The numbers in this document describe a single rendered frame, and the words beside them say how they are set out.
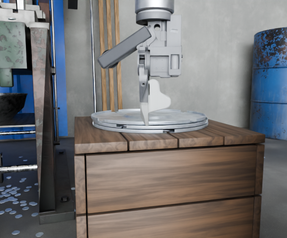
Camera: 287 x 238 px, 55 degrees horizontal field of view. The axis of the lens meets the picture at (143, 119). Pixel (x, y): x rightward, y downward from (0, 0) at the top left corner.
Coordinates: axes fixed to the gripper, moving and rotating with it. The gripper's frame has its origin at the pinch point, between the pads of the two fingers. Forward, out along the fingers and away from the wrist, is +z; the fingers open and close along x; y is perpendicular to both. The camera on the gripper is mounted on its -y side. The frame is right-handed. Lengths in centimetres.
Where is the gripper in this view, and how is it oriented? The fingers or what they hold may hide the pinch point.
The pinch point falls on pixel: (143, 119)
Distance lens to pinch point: 55.4
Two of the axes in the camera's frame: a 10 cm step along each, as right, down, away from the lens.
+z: 0.0, 9.9, 1.3
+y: 10.0, 0.1, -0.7
